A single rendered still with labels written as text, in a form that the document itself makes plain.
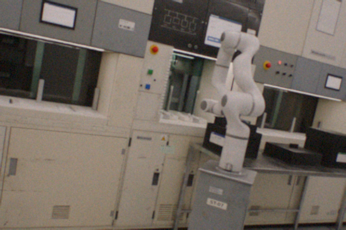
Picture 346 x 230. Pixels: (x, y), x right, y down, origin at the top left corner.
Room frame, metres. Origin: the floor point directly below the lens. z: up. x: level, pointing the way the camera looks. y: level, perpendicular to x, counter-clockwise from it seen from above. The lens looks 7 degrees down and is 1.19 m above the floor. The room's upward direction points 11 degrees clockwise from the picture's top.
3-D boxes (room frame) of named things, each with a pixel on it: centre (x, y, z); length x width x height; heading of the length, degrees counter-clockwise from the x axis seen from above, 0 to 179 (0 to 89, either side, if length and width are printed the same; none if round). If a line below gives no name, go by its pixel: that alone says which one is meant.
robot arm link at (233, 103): (1.77, -0.37, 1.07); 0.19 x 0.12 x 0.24; 107
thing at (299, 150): (2.40, -0.95, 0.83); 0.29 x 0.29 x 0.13; 27
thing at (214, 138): (2.29, -0.48, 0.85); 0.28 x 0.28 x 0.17; 36
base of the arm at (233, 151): (1.78, -0.40, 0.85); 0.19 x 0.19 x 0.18
